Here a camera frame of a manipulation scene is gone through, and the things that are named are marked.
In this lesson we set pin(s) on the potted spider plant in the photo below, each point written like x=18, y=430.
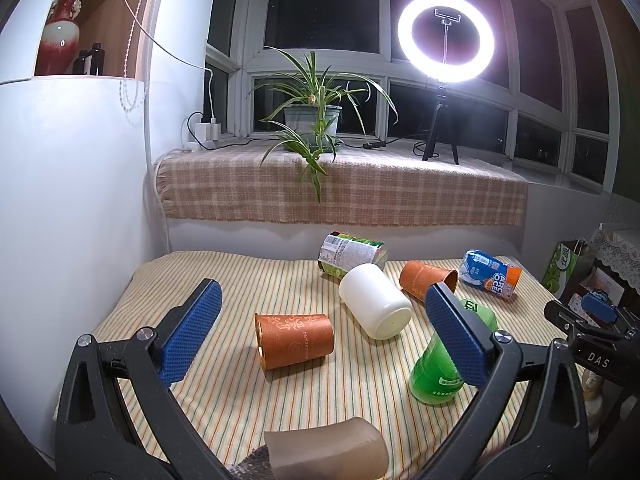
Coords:
x=310, y=116

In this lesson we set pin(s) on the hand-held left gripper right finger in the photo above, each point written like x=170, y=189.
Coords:
x=460, y=335

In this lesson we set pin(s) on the blue and orange printed cup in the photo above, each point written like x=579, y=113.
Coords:
x=487, y=272

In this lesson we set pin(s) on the brown translucent cup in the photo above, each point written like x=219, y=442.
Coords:
x=327, y=452

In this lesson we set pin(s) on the green plastic bottle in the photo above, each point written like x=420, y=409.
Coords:
x=430, y=366

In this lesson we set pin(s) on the white power adapter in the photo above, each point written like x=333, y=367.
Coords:
x=206, y=130

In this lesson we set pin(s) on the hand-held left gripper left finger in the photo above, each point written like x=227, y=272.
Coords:
x=192, y=330

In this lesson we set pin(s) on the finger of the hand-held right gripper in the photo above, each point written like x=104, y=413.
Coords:
x=562, y=316
x=597, y=307

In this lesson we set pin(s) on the orange patterned paper cup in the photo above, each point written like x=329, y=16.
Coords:
x=425, y=277
x=295, y=342

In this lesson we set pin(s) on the striped table cloth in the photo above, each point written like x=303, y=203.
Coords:
x=225, y=410

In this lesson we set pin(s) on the white lace cloth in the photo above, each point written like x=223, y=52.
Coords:
x=620, y=250

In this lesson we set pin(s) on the white framed window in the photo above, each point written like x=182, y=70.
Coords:
x=370, y=65

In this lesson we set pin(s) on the white plastic cup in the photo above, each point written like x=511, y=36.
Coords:
x=375, y=305

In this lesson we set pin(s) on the red and white vase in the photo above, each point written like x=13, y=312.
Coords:
x=60, y=45

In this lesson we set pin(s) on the green labelled can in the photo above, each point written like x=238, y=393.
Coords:
x=352, y=255

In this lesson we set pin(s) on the checked beige cloth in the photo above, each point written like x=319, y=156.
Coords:
x=380, y=190

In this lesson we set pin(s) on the green paper bag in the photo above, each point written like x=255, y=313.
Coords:
x=562, y=265

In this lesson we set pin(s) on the bubble wrap piece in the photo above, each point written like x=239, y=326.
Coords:
x=250, y=467

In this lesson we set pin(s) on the dark bottle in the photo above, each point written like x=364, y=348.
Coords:
x=92, y=60

